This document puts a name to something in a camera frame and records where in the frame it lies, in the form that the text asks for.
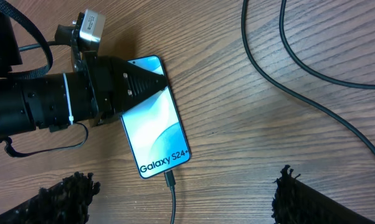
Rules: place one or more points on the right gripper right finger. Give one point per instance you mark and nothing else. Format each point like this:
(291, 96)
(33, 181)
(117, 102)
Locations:
(295, 202)

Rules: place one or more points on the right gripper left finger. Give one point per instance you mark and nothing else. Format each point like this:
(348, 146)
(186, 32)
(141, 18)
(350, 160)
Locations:
(64, 203)

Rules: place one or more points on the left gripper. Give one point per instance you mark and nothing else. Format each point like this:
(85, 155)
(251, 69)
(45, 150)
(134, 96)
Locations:
(103, 87)

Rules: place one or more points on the Samsung Galaxy smartphone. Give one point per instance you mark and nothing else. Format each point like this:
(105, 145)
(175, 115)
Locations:
(156, 135)

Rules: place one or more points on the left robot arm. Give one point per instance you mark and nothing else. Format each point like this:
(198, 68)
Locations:
(32, 99)

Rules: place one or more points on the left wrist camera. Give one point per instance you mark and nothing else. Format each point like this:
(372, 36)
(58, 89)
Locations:
(87, 32)

